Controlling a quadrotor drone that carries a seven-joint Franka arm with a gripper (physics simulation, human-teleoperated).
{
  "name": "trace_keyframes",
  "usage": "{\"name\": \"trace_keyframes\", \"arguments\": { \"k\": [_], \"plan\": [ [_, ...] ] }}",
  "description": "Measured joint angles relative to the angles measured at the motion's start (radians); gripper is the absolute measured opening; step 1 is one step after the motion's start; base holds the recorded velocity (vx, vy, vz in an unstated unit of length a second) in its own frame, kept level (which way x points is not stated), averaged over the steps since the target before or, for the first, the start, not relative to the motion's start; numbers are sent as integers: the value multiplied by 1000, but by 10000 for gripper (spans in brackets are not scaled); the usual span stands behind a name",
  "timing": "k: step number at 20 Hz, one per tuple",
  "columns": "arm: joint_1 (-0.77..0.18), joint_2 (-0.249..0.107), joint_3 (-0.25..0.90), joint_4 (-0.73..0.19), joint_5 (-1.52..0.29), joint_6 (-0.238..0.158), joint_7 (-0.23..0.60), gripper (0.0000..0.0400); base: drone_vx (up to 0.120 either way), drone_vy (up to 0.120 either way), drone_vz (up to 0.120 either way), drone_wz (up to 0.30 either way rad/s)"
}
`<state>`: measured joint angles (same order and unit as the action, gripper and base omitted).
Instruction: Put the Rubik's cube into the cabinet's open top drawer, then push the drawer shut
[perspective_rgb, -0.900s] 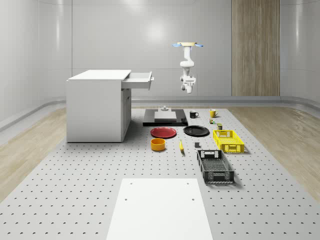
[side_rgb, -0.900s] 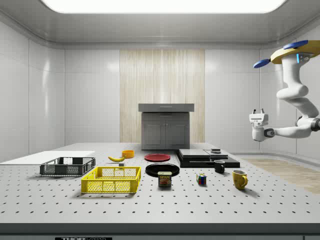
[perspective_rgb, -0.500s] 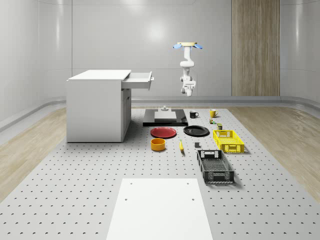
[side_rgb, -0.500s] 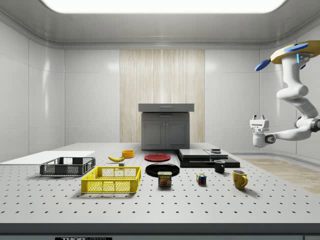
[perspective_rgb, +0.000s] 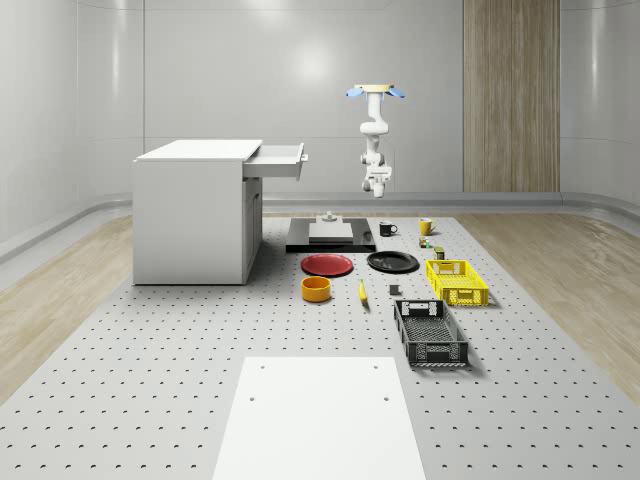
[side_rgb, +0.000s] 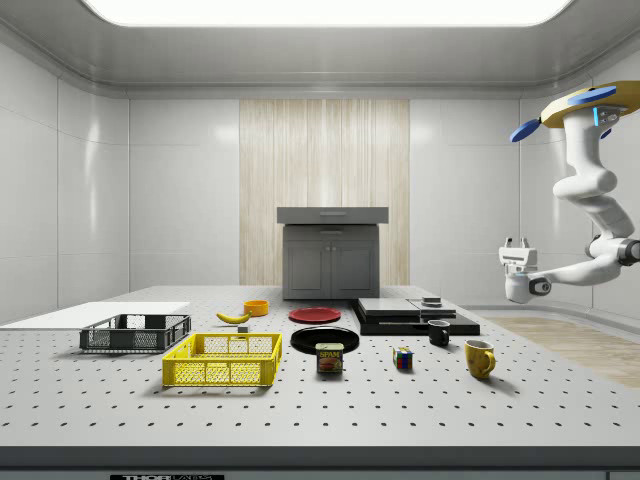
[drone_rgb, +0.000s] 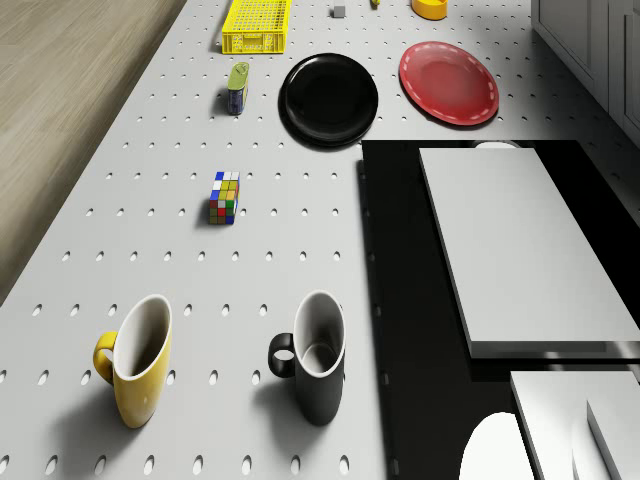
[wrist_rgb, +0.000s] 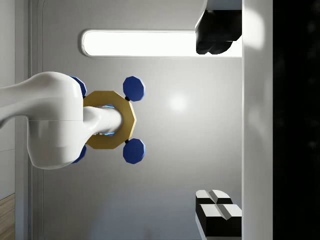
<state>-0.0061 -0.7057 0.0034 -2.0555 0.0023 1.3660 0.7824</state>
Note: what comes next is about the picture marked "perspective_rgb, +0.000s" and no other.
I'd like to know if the white drawer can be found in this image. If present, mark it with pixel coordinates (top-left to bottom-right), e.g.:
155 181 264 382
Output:
242 142 310 183

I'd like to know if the red plate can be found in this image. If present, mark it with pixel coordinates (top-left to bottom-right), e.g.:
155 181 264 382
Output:
300 253 356 278

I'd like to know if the drone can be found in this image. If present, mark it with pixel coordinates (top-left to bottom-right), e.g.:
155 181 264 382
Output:
346 83 407 101

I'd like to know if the white cabinet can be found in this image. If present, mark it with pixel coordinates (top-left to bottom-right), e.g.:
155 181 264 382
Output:
132 139 265 287

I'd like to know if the white board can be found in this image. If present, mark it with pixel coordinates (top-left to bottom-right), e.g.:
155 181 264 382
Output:
211 355 428 480

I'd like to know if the black stove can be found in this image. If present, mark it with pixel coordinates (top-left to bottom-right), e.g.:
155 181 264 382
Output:
285 211 378 254

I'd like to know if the black plate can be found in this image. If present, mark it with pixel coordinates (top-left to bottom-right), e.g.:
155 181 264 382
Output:
365 250 421 275

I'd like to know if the yellow bowl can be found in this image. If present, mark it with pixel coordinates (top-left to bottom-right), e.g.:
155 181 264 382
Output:
300 275 333 304

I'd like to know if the dark grey basket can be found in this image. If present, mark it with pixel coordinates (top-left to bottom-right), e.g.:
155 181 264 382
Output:
392 298 471 369

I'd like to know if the yellow basket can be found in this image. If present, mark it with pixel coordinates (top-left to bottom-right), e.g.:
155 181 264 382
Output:
425 258 491 307

